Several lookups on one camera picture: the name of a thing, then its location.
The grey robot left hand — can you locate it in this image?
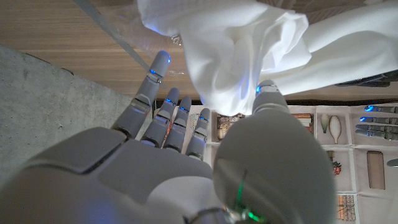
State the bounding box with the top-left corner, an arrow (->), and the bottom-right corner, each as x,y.
354,105 -> 398,168

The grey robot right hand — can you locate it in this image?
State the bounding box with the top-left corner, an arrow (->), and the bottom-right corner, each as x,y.
0,50 -> 338,224

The white cloth napkin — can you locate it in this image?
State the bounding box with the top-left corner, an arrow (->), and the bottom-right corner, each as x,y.
136,0 -> 398,116

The printed bookshelf backdrop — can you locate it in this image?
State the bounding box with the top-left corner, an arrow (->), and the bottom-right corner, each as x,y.
152,102 -> 398,224

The clear plastic table mat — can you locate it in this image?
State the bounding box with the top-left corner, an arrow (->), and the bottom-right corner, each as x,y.
72,0 -> 169,90

